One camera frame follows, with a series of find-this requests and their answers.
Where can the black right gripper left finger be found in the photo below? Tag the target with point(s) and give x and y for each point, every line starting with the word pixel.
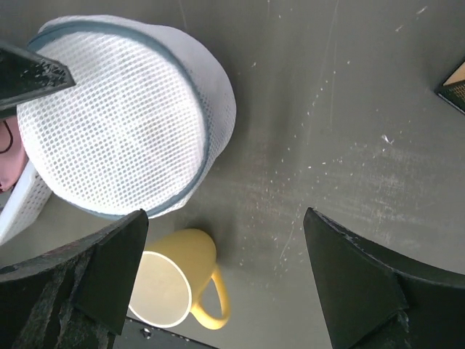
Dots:
pixel 77 295

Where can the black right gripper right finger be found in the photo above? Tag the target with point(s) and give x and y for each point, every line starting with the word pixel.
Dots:
pixel 374 297

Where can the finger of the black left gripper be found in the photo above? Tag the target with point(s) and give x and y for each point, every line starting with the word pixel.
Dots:
pixel 26 76

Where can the pink bra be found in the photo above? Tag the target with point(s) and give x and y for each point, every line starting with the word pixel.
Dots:
pixel 13 158

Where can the yellow mug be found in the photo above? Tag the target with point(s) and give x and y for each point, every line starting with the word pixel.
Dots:
pixel 173 273

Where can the white plastic basket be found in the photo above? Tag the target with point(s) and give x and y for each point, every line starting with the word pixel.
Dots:
pixel 25 203

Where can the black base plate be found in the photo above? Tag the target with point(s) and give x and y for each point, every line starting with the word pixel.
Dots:
pixel 139 335

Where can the wooden rack with black frame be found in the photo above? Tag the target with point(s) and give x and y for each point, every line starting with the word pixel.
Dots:
pixel 452 89

